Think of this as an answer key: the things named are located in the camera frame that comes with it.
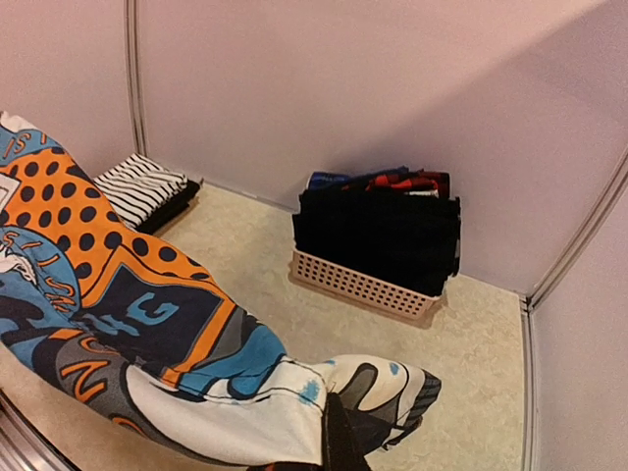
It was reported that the folded black shirt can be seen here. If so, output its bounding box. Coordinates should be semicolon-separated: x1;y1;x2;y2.
136;181;201;235

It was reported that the blue folded garment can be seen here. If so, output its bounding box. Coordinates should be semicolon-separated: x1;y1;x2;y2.
306;165;411;193

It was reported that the colourful printed clothes pile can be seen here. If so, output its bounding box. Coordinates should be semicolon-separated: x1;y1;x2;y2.
1;114;442;470

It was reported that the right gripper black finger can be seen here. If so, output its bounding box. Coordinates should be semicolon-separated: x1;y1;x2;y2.
322;393;368;471

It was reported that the black white striped tank top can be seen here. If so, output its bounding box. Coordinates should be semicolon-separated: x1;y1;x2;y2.
94;153;189;230

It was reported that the pink plastic laundry basket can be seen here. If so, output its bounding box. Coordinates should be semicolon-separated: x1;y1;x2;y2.
290;249;441;325

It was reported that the red black plaid garment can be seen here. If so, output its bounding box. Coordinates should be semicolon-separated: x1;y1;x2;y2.
345;168;450;199

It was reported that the folded black garment in basket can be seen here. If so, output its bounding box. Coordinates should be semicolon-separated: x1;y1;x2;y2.
292;190;461;297

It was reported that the aluminium front rail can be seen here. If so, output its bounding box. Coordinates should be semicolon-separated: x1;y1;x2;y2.
1;392;78;471

